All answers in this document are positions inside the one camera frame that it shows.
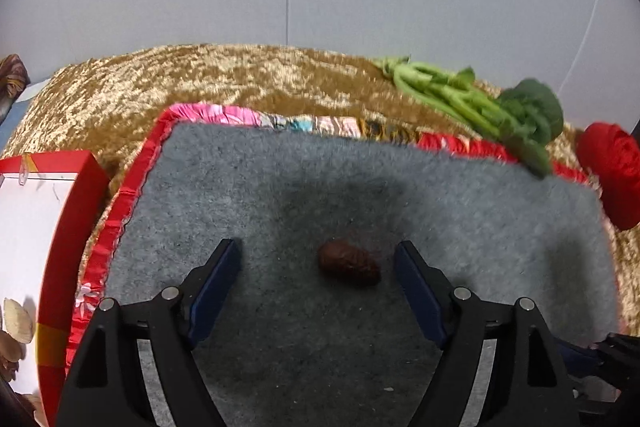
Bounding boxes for beige cake block centre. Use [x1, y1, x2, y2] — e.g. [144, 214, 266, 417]
[0, 331, 23, 383]

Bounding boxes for red yarn ball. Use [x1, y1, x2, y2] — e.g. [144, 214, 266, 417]
[576, 122, 640, 231]

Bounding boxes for grey felt mat red-trimmed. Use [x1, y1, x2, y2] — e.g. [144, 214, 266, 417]
[56, 105, 639, 426]

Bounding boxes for striped knitted scarf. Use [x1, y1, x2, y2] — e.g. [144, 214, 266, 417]
[0, 54, 30, 122]

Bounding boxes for red and white tray box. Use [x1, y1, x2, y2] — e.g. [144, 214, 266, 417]
[1, 150, 108, 426]

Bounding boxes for green leafy vegetable bunch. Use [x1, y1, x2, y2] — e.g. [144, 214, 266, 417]
[373, 56, 564, 178]

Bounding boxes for beige hexagonal cake block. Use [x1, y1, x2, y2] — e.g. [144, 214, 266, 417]
[3, 298, 35, 345]

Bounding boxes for elongated dark red jujube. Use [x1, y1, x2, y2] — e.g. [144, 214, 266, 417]
[318, 239, 382, 289]

